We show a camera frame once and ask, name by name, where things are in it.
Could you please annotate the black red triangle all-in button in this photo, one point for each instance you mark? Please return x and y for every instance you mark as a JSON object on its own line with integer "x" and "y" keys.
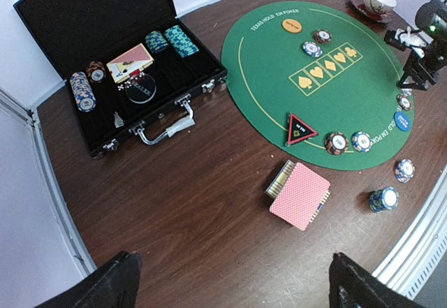
{"x": 298, "y": 131}

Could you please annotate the black orange chip row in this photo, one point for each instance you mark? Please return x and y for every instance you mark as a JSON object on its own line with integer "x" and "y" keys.
{"x": 96, "y": 71}

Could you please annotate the blue tan chip row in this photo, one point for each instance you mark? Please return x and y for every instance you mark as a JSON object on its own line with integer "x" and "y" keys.
{"x": 82, "y": 91}

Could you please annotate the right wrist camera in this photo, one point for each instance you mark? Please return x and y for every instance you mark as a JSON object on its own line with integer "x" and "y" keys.
{"x": 431, "y": 19}

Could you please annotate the red-backed card deck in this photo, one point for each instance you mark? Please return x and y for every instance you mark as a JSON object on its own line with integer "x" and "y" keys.
{"x": 302, "y": 197}

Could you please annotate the aluminium front rail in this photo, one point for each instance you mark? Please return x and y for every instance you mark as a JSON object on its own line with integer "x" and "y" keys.
{"x": 415, "y": 256}

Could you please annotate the blue small blind button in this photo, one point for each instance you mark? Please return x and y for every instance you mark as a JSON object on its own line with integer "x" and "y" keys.
{"x": 402, "y": 121}

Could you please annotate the small silver case keys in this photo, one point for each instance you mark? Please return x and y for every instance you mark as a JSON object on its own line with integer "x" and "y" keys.
{"x": 118, "y": 121}

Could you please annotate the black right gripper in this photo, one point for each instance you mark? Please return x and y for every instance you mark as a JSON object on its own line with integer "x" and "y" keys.
{"x": 424, "y": 62}

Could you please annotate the green blue chip stack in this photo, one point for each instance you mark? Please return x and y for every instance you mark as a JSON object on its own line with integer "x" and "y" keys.
{"x": 384, "y": 199}

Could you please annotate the teal chip row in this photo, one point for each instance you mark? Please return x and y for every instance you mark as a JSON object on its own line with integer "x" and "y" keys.
{"x": 182, "y": 44}

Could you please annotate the gold card deck box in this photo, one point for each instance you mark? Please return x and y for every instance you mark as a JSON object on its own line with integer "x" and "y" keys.
{"x": 280, "y": 180}

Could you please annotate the clear acrylic dealer button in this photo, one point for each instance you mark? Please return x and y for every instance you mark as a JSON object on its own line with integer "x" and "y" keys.
{"x": 144, "y": 93}

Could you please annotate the dark green chip row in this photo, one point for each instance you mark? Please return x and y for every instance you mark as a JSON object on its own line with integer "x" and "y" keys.
{"x": 156, "y": 42}

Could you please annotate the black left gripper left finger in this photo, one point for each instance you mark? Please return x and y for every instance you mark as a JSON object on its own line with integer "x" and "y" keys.
{"x": 114, "y": 284}

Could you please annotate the blue tan chip stack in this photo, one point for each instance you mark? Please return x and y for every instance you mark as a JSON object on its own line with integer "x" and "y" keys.
{"x": 404, "y": 170}

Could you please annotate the green round poker mat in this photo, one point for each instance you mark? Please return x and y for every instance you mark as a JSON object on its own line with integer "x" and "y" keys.
{"x": 352, "y": 87}

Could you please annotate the red patterned saucer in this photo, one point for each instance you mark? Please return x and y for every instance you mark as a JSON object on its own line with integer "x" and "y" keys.
{"x": 360, "y": 6}

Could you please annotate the orange big blind button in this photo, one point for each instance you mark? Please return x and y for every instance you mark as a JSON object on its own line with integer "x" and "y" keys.
{"x": 291, "y": 26}

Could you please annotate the black poker set case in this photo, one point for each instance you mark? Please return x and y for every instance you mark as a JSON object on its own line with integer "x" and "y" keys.
{"x": 72, "y": 33}

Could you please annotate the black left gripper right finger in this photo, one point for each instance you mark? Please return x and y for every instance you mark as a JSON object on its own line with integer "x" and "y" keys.
{"x": 352, "y": 286}

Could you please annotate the blue tan chips mat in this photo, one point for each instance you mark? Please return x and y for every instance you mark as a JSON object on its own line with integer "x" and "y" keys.
{"x": 312, "y": 49}
{"x": 361, "y": 141}

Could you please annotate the boxed card deck in case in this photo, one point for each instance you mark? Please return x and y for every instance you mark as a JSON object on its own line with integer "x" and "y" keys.
{"x": 136, "y": 59}

